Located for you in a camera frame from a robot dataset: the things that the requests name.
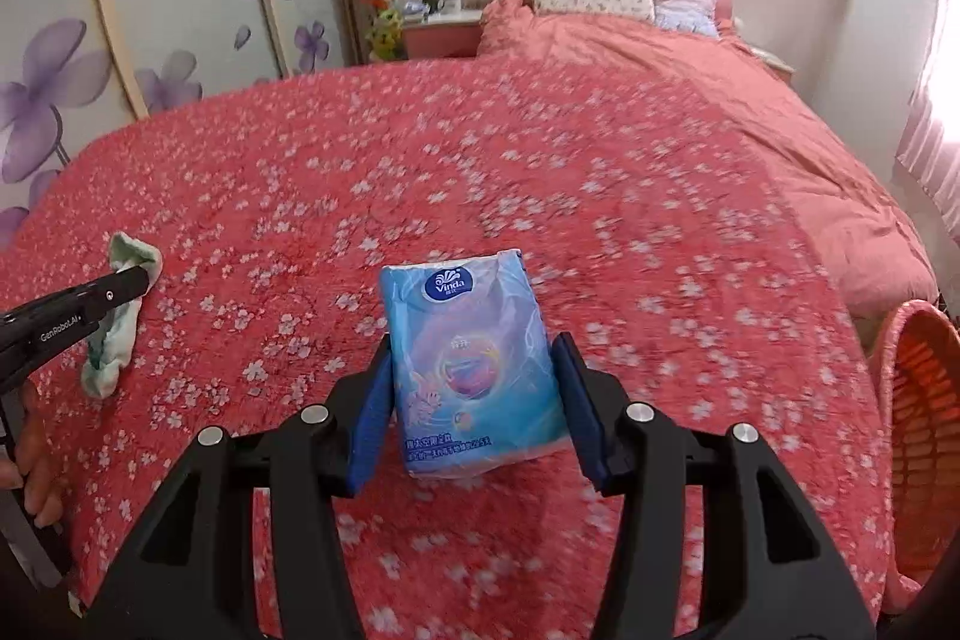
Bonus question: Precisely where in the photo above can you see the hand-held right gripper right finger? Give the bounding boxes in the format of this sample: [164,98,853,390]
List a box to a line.
[551,332,878,640]

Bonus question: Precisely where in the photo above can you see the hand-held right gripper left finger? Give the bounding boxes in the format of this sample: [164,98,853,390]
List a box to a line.
[79,334,395,640]

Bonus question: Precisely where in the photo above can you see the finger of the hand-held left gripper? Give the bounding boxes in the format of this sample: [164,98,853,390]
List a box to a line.
[71,265,153,330]

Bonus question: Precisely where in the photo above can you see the light green sock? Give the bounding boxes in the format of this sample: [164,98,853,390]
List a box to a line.
[81,231,164,399]

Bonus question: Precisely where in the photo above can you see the blue tissue pack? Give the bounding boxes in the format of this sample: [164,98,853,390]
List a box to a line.
[377,248,572,480]

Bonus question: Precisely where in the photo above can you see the orange laundry basket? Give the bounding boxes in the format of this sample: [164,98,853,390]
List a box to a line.
[874,299,960,618]

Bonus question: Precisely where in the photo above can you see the person's left hand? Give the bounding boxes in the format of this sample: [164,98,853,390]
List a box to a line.
[0,381,67,528]

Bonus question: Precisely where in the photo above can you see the red floral blanket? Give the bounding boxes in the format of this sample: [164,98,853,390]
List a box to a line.
[0,56,901,640]

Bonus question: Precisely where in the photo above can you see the salmon duvet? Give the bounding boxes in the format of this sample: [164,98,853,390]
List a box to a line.
[476,0,940,319]

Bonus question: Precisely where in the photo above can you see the pink white nightstand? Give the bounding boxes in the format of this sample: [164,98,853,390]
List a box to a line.
[401,8,485,60]

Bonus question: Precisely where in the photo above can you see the pink striped pillow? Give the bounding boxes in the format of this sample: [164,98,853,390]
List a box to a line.
[651,0,719,37]

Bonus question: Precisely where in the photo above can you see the pink curtain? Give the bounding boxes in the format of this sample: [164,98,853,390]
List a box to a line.
[896,0,960,221]

